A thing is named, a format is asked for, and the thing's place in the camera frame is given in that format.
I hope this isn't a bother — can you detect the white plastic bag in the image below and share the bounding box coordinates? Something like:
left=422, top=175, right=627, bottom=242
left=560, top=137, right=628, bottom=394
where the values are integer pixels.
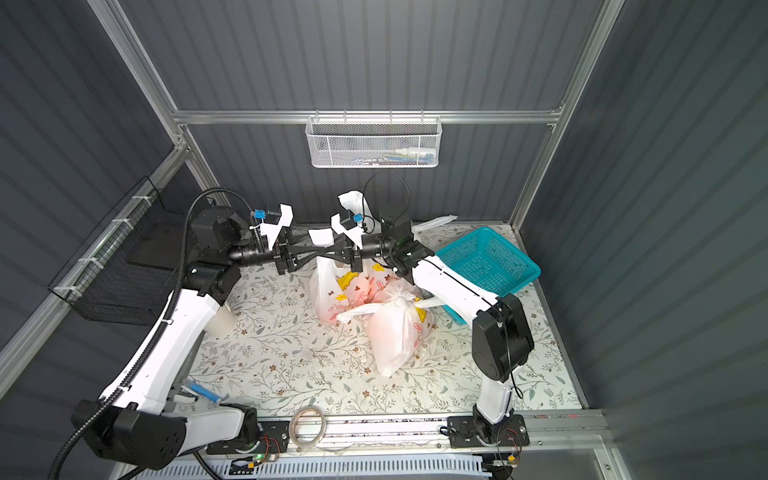
left=309, top=190, right=394, bottom=324

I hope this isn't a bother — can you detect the cartoon printed plastic bag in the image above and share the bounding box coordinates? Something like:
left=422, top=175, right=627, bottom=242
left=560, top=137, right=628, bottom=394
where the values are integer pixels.
left=412, top=215, right=457, bottom=234

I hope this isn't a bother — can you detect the clear plastic bag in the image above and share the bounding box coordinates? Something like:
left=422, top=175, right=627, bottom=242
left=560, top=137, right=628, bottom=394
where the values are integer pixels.
left=336, top=279, right=445, bottom=377

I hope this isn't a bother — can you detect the teal plastic basket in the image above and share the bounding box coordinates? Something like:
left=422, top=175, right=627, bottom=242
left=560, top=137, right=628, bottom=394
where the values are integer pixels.
left=437, top=227, right=541, bottom=297

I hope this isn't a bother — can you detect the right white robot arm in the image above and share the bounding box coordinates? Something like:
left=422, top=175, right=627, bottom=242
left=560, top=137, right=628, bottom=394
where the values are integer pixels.
left=346, top=220, right=534, bottom=427

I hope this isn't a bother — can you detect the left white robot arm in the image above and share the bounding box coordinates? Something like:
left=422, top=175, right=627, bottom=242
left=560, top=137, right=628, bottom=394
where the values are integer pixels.
left=63, top=205, right=297, bottom=472

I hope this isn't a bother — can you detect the blue marker pen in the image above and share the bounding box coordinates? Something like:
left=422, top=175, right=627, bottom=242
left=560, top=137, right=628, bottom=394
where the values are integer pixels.
left=186, top=383, right=224, bottom=404

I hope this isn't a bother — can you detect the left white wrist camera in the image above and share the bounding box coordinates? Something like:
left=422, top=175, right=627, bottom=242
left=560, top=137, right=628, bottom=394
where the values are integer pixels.
left=252, top=204, right=294, bottom=250

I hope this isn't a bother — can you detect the white wire wall basket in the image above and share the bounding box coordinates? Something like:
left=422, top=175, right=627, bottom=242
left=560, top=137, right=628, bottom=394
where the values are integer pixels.
left=305, top=113, right=443, bottom=169

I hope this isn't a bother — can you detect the black wire wall basket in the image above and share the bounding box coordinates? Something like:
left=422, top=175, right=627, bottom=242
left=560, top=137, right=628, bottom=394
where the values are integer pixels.
left=48, top=167, right=201, bottom=325

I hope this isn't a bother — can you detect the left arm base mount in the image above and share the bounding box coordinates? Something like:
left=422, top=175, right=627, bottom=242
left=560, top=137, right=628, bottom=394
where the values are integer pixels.
left=205, top=420, right=290, bottom=455

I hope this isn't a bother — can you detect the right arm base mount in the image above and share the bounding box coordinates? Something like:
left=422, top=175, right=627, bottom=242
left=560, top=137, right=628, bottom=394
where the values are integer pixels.
left=439, top=414, right=530, bottom=449

